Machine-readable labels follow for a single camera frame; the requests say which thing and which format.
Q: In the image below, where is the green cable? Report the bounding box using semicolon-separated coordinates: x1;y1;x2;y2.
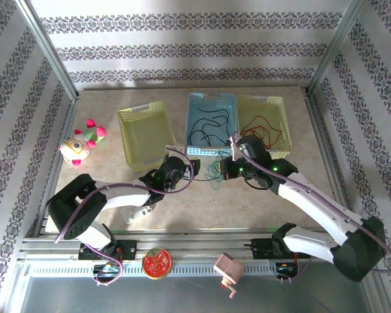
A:
204;159;228;192

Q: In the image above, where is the red cable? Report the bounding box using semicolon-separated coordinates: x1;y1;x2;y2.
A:
240;115;274;138
255;125;283;149

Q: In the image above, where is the blue perforated plastic basket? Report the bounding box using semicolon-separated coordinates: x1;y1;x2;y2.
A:
185;91;239;157

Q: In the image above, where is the yellow perforated plastic basket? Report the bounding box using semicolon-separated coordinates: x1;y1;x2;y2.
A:
236;94;293;154
117;100;177;173

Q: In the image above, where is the red round tin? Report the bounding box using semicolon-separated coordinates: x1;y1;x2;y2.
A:
141;248;173;280

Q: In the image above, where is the pink plastic hand-crank device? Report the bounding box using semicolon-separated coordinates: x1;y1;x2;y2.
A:
213;252;246;300

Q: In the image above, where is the plush toy pink green white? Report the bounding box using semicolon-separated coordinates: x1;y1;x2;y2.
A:
57;118;107;168

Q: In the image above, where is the grey metal panel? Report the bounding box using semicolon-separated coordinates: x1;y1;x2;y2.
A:
18;275;377;313

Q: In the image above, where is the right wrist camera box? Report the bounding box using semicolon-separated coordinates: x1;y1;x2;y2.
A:
227;132;245;161

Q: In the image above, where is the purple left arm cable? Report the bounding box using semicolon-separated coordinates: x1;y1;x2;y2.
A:
53;145;196;287

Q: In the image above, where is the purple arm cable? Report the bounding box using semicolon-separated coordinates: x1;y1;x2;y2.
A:
53;145;196;287
229;132;391;284

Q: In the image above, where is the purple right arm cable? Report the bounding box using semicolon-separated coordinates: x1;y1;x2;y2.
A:
229;132;391;284

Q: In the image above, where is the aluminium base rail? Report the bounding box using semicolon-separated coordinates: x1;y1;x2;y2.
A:
18;230;371;261

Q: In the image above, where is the aluminium side rail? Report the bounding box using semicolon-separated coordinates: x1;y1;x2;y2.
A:
301;86;368;237
31;96;81;237

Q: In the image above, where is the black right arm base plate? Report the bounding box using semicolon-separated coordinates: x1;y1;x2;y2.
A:
252;237;312;260

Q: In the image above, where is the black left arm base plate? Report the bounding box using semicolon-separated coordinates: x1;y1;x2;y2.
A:
78;239;138;261

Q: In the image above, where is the white slotted cable duct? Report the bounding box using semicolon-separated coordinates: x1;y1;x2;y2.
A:
27;263;358;277

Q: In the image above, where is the aluminium corner post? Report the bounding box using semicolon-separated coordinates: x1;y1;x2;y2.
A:
308;0;369;95
14;0;80;100

